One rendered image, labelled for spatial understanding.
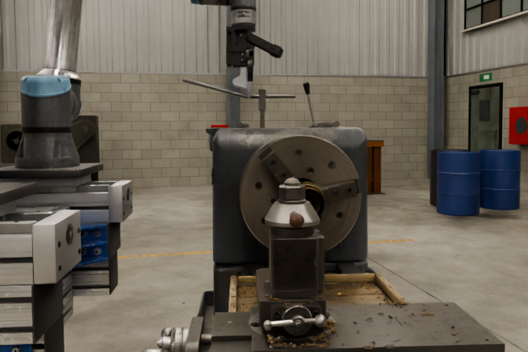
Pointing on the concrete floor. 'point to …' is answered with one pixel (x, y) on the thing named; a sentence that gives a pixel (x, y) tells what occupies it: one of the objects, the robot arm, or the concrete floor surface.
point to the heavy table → (374, 166)
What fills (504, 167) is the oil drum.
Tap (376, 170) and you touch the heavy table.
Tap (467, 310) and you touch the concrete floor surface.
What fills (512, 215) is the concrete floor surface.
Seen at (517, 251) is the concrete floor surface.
